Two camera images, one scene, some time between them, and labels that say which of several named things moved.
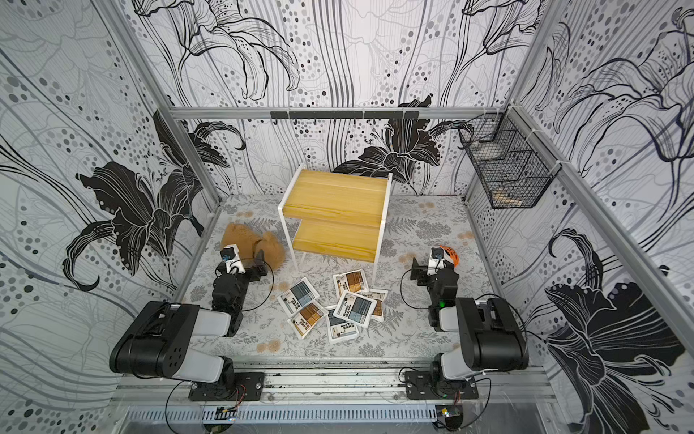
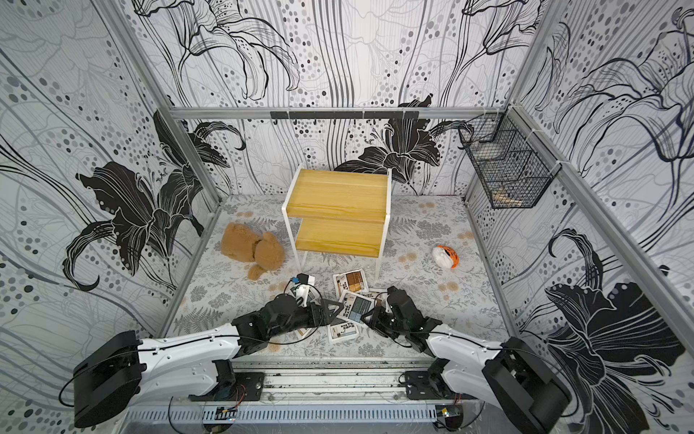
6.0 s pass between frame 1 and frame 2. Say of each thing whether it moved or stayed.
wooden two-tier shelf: stayed
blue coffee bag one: stayed
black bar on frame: stayed
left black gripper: moved
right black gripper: moved
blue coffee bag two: stayed
